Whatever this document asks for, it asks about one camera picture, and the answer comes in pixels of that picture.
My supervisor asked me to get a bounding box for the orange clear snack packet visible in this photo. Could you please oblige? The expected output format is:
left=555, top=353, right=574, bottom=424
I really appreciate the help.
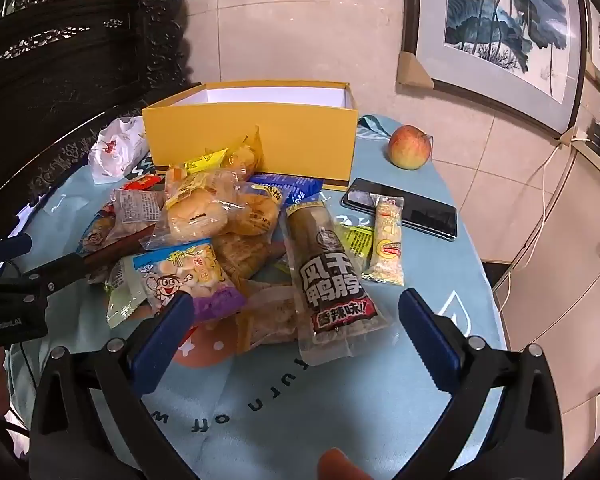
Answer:
left=222, top=127, right=263, bottom=181

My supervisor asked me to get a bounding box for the white paper sheet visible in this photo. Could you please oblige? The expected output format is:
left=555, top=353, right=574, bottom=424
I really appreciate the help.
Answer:
left=5, top=200, right=46, bottom=238

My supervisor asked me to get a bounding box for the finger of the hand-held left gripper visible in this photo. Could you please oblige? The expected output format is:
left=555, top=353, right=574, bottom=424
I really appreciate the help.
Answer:
left=22, top=252, right=88, bottom=293
left=0, top=233, right=33, bottom=267

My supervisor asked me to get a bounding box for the black smartphone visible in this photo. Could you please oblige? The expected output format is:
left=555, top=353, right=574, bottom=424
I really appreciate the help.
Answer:
left=340, top=177, right=458, bottom=242

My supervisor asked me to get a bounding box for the person's right hand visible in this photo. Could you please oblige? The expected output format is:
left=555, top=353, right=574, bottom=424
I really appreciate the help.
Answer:
left=317, top=447, right=376, bottom=480

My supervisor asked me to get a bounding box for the white printed plastic bag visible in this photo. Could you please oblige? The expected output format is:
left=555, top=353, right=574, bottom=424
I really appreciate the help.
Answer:
left=88, top=116, right=150, bottom=186

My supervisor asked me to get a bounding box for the framed lotus painting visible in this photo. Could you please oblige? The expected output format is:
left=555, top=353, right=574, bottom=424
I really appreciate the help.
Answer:
left=400, top=0, right=588, bottom=138

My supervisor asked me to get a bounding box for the rice cracker bar packet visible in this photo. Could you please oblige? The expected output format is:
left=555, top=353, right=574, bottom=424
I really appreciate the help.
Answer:
left=361, top=196, right=406, bottom=287

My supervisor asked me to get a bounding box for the cardboard corner protector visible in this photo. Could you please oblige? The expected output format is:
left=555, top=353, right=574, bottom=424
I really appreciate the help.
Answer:
left=397, top=51, right=433, bottom=88
left=557, top=127, right=588, bottom=148

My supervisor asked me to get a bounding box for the red yellow apple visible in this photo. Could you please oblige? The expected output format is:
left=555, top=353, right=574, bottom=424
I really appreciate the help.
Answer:
left=387, top=125, right=433, bottom=170

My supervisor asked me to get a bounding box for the dark long snack packet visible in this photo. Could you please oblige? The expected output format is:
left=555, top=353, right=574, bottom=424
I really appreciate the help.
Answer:
left=280, top=192, right=392, bottom=367

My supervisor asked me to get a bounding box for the clear bread slice packet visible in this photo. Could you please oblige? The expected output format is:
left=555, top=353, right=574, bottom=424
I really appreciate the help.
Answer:
left=164, top=162, right=191, bottom=196

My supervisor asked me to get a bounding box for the red snack packet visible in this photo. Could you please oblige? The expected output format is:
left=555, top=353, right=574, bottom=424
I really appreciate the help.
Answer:
left=122, top=175, right=163, bottom=192

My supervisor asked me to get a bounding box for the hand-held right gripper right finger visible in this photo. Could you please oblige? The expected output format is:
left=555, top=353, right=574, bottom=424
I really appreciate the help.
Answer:
left=399, top=288, right=564, bottom=480

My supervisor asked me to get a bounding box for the yellow cardboard box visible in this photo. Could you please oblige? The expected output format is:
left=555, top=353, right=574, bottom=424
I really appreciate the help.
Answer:
left=141, top=80, right=358, bottom=191

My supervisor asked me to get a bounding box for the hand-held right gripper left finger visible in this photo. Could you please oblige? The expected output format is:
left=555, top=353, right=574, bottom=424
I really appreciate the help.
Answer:
left=29, top=292, right=196, bottom=480

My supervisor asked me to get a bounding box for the yellow-green flat snack packet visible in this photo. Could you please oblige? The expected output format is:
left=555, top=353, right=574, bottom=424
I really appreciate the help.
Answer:
left=182, top=147, right=229, bottom=173

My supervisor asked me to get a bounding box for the white cable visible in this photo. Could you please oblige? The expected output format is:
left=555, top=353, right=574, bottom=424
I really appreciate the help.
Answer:
left=495, top=135, right=588, bottom=291

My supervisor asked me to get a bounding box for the clear orange-print bun packet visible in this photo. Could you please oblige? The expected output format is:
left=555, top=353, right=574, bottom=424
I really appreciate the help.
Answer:
left=227, top=182, right=286, bottom=238

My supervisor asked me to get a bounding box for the clear dark-brown snack packet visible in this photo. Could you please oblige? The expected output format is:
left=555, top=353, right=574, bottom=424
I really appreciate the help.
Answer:
left=235, top=280, right=301, bottom=353

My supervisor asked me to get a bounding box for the blue purple cartoon puff packet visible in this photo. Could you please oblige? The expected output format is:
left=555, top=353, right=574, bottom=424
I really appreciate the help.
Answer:
left=132, top=240, right=246, bottom=326

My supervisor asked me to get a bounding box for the dark teal strap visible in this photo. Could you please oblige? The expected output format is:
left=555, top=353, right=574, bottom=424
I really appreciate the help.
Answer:
left=357, top=115, right=393, bottom=138

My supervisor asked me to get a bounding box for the dark carved wooden furniture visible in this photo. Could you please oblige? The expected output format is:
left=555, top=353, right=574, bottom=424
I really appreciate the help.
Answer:
left=0, top=0, right=206, bottom=221

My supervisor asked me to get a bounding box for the small yellow-green snack packet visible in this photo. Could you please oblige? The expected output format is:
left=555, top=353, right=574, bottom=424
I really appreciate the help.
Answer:
left=336, top=224, right=376, bottom=273

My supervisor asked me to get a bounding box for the clear white-label snack packet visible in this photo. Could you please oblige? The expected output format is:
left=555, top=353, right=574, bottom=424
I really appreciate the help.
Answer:
left=111, top=189, right=167, bottom=238

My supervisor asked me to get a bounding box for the blue cartoon-face snack packet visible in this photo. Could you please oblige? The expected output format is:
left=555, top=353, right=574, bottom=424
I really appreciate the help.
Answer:
left=77, top=210, right=118, bottom=256

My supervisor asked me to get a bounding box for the brown long snack packet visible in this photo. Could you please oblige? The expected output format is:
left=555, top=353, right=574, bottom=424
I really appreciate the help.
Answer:
left=82, top=225, right=156, bottom=271

